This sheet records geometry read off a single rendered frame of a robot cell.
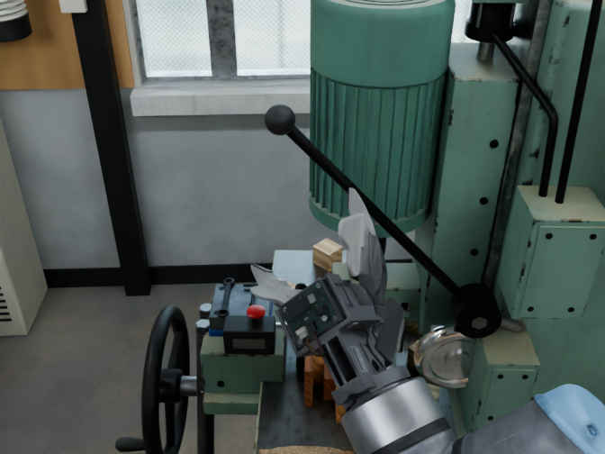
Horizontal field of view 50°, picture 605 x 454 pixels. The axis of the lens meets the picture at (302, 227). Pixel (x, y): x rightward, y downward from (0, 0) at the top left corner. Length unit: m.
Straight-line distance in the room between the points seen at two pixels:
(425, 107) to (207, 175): 1.71
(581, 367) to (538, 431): 0.54
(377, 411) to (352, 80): 0.39
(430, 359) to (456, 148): 0.31
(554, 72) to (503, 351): 0.37
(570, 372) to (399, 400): 0.52
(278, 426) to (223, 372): 0.13
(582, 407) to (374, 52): 0.44
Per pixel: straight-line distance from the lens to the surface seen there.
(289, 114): 0.73
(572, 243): 0.82
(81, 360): 2.52
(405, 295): 1.03
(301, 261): 1.34
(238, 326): 1.04
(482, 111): 0.84
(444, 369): 1.00
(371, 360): 0.65
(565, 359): 1.07
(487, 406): 0.97
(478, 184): 0.89
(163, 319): 1.15
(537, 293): 0.85
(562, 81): 0.81
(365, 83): 0.79
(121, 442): 1.19
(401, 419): 0.61
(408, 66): 0.79
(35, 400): 2.44
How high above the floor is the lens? 1.71
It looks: 34 degrees down
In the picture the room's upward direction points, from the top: straight up
